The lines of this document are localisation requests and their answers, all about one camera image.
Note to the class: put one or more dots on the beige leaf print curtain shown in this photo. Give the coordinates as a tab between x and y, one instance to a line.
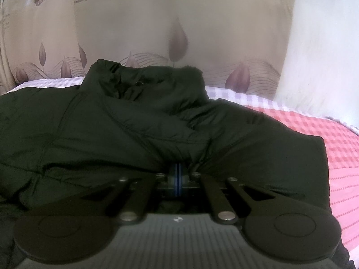
237	44

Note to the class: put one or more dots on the black padded jacket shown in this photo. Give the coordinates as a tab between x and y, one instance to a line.
181	234

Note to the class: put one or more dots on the pink checked bed sheet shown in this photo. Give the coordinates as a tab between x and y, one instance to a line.
322	137

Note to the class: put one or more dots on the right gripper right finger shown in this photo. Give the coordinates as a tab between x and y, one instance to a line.
277	226

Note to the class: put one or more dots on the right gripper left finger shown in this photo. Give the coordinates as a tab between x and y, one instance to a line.
80	226

